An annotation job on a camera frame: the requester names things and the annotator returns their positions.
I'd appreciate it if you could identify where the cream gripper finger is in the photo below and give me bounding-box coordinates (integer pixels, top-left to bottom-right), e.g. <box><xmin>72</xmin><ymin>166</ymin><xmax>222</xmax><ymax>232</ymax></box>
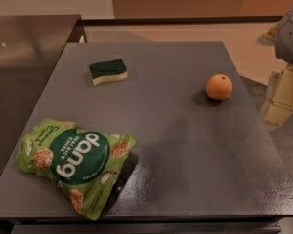
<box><xmin>261</xmin><ymin>64</ymin><xmax>293</xmax><ymax>126</ymax></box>
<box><xmin>256</xmin><ymin>23</ymin><xmax>279</xmax><ymax>45</ymax></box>

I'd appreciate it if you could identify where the orange fruit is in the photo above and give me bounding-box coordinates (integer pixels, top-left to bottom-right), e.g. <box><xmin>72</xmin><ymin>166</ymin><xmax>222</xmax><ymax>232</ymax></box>
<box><xmin>206</xmin><ymin>74</ymin><xmax>233</xmax><ymax>101</ymax></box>

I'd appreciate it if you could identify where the green rice chip bag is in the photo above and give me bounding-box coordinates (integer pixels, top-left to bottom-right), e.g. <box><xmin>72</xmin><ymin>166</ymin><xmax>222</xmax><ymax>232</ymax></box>
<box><xmin>15</xmin><ymin>118</ymin><xmax>136</xmax><ymax>220</ymax></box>

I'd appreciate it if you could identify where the green and yellow sponge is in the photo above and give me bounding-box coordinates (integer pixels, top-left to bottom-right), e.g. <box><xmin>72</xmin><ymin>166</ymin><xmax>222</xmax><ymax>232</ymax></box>
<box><xmin>89</xmin><ymin>58</ymin><xmax>128</xmax><ymax>86</ymax></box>

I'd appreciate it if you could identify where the shiny metal side counter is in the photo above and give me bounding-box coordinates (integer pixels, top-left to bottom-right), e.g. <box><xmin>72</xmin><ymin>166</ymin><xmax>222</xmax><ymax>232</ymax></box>
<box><xmin>0</xmin><ymin>15</ymin><xmax>85</xmax><ymax>176</ymax></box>

